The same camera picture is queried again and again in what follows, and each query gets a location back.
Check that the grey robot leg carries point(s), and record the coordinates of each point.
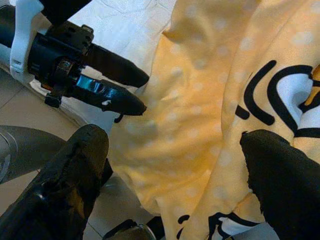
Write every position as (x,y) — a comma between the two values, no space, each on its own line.
(130,232)
(27,150)

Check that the grey robot right leg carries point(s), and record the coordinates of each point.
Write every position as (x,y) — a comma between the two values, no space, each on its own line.
(130,232)

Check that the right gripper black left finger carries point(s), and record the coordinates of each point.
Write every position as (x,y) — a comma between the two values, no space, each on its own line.
(62,190)

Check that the grey robot left leg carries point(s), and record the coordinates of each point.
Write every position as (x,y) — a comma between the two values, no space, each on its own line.
(27,150)

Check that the yellow cartoon print blanket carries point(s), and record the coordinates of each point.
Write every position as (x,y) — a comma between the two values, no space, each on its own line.
(200,100)

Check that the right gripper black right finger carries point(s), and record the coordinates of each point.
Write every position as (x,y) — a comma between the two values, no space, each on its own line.
(287,190)

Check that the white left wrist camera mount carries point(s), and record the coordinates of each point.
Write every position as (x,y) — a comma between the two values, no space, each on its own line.
(22,50)

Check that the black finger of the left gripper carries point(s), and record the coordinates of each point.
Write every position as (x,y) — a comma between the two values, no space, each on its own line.
(117,67)
(120,102)

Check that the white quilted mattress pad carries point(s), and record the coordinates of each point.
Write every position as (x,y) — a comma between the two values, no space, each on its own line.
(120,30)

